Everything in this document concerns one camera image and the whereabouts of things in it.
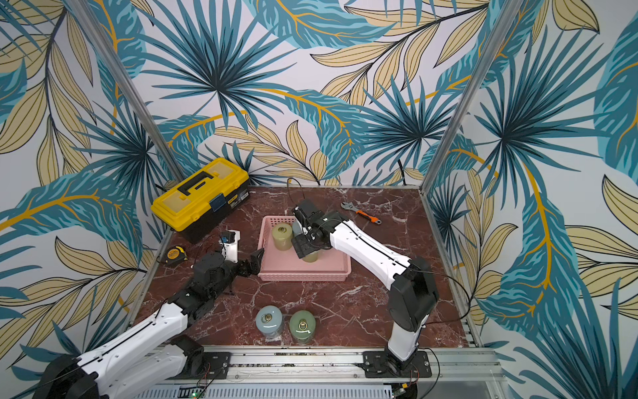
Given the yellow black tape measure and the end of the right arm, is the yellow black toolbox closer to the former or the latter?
the yellow black tape measure

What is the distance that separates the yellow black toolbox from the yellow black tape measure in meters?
0.05

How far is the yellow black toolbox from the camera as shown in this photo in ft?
2.96

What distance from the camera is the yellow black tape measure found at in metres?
0.94
